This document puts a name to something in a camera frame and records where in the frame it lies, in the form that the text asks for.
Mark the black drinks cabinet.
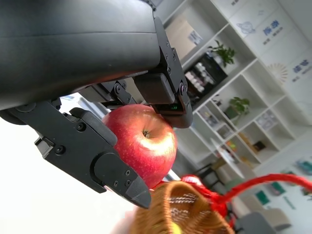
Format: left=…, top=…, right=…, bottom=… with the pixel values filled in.
left=184, top=53, right=229, bottom=99

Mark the small potted green plant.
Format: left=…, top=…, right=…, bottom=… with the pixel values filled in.
left=207, top=39, right=236, bottom=68
left=225, top=97, right=251, bottom=120

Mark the red apple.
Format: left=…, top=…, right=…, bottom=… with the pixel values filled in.
left=101, top=104, right=178, bottom=191

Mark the white cube shelf unit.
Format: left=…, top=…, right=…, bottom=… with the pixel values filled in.
left=162, top=0, right=312, bottom=177

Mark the grey lounge chair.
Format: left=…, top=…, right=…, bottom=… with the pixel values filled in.
left=235, top=211, right=292, bottom=234

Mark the brown cardboard box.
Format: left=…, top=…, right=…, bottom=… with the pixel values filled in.
left=167, top=14, right=203, bottom=57

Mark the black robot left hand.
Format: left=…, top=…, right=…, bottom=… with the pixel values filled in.
left=0, top=0, right=194, bottom=210

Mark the wicker basket with red handle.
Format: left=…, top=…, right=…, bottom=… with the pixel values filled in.
left=133, top=172, right=312, bottom=234

